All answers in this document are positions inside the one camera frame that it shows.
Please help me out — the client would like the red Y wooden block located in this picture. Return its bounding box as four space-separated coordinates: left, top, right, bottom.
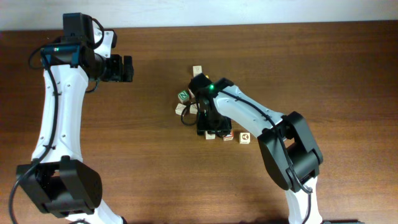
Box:
205 131 216 140
223 130 234 141

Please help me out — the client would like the soccer ball wooden block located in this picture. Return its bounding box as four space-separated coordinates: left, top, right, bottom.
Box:
239 133 251 144

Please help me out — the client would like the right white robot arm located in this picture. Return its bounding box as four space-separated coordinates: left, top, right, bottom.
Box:
188 73 323 223

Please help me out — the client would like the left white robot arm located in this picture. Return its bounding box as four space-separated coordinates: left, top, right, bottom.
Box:
15 44 134 223

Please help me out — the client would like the wooden block centre drawing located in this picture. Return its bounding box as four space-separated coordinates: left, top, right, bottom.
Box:
189 104 198 114

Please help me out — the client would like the wooden block with drawing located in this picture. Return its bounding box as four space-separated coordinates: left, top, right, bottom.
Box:
188 89 195 98

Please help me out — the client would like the wooden block lower left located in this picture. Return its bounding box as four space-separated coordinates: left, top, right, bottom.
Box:
175 103 187 116

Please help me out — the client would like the green N wooden block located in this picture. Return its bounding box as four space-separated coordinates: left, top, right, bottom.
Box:
177 90 190 104

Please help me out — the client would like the plain top wooden block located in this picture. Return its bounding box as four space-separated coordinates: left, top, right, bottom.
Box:
192 65 202 77

